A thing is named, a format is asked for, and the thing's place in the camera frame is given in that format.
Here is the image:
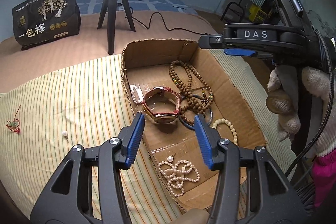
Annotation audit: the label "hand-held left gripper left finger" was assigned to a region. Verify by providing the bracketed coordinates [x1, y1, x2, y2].
[29, 112, 146, 224]

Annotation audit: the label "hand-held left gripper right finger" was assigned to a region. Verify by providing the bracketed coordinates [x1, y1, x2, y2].
[193, 114, 308, 224]

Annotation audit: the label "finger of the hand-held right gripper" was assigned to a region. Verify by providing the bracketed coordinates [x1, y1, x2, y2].
[198, 33, 227, 50]
[224, 48, 257, 58]

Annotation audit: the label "dark metal bangle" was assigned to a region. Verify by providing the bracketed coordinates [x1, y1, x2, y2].
[180, 93, 215, 131]

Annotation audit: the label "cream bead bracelet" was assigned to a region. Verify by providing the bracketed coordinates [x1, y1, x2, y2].
[212, 118, 239, 146]

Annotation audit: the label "wooden bead necklace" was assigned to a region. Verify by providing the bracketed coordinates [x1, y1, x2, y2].
[168, 60, 215, 124]

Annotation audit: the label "brown strap wristwatch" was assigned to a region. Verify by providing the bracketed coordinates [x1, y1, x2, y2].
[143, 86, 183, 124]

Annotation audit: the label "cardboard box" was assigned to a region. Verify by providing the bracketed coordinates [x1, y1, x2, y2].
[120, 39, 267, 215]

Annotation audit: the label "white pearl necklace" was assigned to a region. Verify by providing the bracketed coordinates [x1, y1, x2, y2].
[157, 159, 201, 197]

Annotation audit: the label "person's right hand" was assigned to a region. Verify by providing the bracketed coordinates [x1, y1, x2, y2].
[266, 65, 336, 158]

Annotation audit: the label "dark hanging clothes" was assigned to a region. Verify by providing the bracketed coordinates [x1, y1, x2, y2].
[262, 0, 280, 25]

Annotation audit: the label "yellow box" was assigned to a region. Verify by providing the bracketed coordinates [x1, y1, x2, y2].
[248, 5, 267, 23]

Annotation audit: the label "striped yellow cloth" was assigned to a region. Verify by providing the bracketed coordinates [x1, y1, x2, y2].
[0, 52, 271, 224]

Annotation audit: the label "tan bed sheet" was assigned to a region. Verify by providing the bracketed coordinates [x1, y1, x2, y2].
[0, 10, 219, 94]

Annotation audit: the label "black tripod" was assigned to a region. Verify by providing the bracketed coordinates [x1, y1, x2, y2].
[97, 0, 136, 55]

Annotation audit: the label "black printed bag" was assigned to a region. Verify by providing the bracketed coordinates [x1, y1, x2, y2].
[12, 0, 81, 51]

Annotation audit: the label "black power cable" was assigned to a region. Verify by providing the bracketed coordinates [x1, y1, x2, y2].
[131, 12, 208, 36]

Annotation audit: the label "braided black cable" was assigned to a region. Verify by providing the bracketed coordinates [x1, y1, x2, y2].
[286, 29, 332, 214]

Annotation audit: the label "red string pendant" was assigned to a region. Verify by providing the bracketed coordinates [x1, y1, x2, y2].
[6, 105, 22, 134]

